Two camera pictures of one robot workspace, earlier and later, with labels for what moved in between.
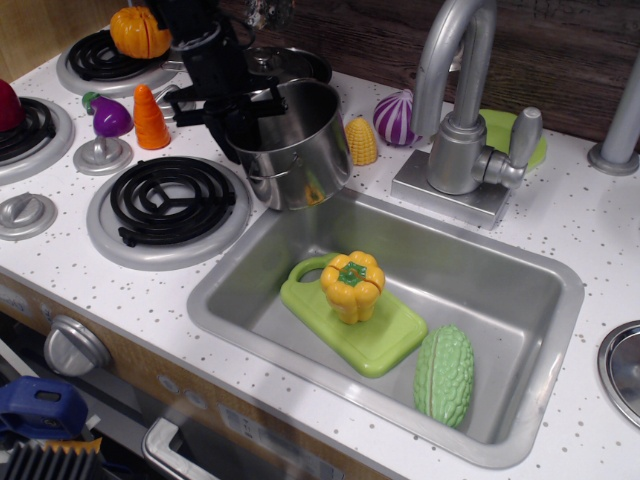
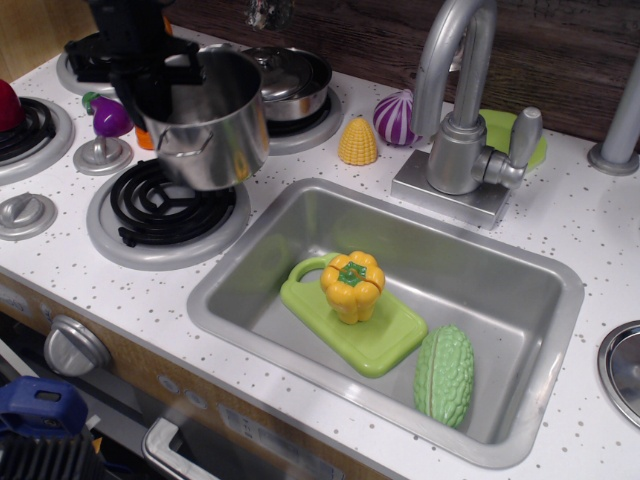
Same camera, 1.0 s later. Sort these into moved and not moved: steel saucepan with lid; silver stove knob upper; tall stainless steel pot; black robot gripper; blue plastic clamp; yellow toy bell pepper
Moved: tall stainless steel pot; black robot gripper
Not moved: silver stove knob upper; steel saucepan with lid; yellow toy bell pepper; blue plastic clamp
